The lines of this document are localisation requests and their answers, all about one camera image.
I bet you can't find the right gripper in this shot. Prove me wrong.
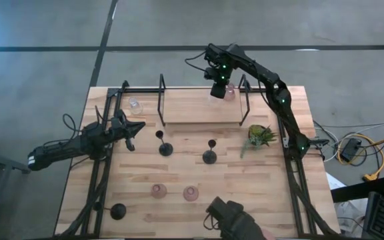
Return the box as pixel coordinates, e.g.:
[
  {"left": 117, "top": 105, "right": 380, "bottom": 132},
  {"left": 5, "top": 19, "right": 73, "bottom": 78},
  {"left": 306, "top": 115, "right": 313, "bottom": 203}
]
[{"left": 204, "top": 65, "right": 230, "bottom": 99}]

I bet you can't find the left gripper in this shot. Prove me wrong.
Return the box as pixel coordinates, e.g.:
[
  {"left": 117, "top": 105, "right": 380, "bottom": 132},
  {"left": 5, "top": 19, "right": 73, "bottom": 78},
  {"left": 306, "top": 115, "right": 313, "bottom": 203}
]
[{"left": 107, "top": 120, "right": 146, "bottom": 153}]

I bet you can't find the clear ribbed glass candle holder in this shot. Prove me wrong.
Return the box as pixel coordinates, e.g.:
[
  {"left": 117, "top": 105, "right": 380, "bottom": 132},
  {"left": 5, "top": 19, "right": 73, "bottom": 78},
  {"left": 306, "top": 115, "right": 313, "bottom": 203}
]
[
  {"left": 209, "top": 95, "right": 225, "bottom": 109},
  {"left": 127, "top": 97, "right": 144, "bottom": 115}
]

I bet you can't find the short black candlestick holder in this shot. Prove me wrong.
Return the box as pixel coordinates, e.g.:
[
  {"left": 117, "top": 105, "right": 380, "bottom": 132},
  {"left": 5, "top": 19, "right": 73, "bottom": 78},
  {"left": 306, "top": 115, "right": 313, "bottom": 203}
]
[
  {"left": 155, "top": 129, "right": 174, "bottom": 157},
  {"left": 201, "top": 139, "right": 218, "bottom": 165}
]

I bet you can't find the pink ribbed glass candle holder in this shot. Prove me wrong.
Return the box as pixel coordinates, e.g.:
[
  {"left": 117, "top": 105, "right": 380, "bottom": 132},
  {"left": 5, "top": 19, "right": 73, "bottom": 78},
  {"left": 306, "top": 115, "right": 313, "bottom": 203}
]
[
  {"left": 223, "top": 83, "right": 237, "bottom": 102},
  {"left": 182, "top": 185, "right": 200, "bottom": 202},
  {"left": 150, "top": 183, "right": 168, "bottom": 200}
]

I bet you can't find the tall black candlestick holder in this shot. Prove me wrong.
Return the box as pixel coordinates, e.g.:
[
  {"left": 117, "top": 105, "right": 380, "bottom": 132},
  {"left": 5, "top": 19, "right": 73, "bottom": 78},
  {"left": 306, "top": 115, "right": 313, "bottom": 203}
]
[{"left": 93, "top": 201, "right": 127, "bottom": 221}]

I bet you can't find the potted succulent plant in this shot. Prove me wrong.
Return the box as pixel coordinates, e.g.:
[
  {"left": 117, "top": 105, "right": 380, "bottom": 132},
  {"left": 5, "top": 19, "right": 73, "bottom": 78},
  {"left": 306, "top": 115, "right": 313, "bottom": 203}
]
[{"left": 240, "top": 124, "right": 279, "bottom": 159}]

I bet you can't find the black power adapter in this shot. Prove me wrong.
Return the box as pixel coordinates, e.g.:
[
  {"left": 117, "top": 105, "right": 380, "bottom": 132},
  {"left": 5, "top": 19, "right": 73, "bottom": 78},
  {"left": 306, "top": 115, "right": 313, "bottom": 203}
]
[{"left": 340, "top": 137, "right": 363, "bottom": 163}]

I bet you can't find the black bar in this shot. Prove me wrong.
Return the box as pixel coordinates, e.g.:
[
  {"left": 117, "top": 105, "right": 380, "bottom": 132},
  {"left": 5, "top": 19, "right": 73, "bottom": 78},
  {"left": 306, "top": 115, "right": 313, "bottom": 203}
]
[{"left": 330, "top": 178, "right": 384, "bottom": 203}]

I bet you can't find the white plastic bag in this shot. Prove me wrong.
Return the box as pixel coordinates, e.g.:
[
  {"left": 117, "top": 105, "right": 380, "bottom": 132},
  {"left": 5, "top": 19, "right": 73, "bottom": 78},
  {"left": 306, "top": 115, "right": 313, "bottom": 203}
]
[{"left": 327, "top": 173, "right": 368, "bottom": 234}]

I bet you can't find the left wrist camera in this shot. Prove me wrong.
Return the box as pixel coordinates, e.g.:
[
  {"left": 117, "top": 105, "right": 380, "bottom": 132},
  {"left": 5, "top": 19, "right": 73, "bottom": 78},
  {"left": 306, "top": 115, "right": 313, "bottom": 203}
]
[{"left": 111, "top": 108, "right": 128, "bottom": 125}]

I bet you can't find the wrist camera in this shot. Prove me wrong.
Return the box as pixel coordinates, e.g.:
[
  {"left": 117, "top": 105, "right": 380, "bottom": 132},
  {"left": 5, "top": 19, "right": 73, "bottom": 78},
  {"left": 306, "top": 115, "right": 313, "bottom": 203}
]
[
  {"left": 111, "top": 108, "right": 128, "bottom": 125},
  {"left": 204, "top": 43, "right": 229, "bottom": 67}
]

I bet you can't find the wooden riser shelf black frame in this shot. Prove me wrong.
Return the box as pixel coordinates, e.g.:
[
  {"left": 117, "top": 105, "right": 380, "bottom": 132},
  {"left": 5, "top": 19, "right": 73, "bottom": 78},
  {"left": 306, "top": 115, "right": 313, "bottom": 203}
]
[{"left": 157, "top": 73, "right": 251, "bottom": 127}]

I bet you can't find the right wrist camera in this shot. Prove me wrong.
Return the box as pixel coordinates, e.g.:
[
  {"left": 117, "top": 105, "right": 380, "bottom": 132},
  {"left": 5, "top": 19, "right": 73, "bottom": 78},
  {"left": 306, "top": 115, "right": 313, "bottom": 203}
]
[{"left": 204, "top": 43, "right": 229, "bottom": 67}]

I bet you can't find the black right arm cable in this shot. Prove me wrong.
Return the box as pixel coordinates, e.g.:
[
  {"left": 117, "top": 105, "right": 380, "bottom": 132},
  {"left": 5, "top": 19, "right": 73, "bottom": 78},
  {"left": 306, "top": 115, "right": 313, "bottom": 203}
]
[{"left": 184, "top": 49, "right": 213, "bottom": 73}]

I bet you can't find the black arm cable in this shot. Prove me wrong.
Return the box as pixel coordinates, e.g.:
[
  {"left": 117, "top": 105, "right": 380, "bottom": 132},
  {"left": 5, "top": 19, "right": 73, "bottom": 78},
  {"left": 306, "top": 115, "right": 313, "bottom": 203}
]
[
  {"left": 184, "top": 49, "right": 213, "bottom": 73},
  {"left": 61, "top": 113, "right": 86, "bottom": 141}
]

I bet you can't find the black aluminium table frame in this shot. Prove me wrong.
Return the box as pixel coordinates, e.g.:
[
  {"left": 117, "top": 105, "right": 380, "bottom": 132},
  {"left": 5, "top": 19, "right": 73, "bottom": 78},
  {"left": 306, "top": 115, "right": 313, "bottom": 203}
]
[{"left": 58, "top": 79, "right": 341, "bottom": 240}]

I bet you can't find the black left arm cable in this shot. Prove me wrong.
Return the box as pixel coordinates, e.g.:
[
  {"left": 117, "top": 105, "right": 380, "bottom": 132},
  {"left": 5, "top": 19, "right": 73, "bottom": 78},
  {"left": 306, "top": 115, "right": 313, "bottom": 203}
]
[{"left": 61, "top": 113, "right": 86, "bottom": 141}]

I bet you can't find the white cable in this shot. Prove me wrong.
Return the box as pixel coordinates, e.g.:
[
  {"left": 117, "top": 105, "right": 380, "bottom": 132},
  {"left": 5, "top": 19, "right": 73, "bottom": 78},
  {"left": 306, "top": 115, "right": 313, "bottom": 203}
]
[{"left": 313, "top": 120, "right": 384, "bottom": 163}]

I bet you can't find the yellow extension cable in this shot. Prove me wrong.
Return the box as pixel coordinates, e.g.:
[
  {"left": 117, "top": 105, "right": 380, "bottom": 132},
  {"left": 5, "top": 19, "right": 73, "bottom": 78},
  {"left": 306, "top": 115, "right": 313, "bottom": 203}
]
[{"left": 337, "top": 132, "right": 384, "bottom": 183}]

